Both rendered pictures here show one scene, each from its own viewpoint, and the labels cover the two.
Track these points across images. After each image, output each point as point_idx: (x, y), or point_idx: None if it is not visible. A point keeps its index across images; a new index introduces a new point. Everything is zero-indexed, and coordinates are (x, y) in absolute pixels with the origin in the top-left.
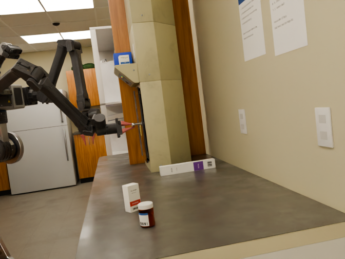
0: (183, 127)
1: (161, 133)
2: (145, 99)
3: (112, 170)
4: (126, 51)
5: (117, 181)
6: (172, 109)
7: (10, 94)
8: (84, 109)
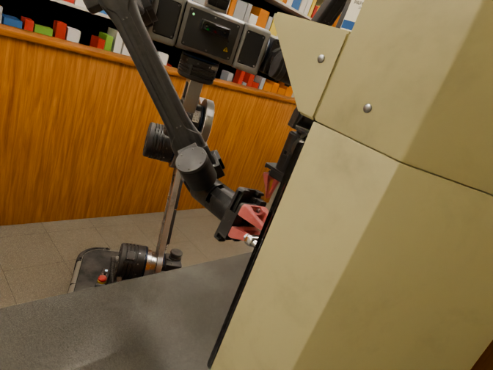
0: None
1: (276, 349)
2: (293, 197)
3: (229, 287)
4: None
5: (91, 341)
6: (394, 310)
7: (223, 37)
8: (296, 128)
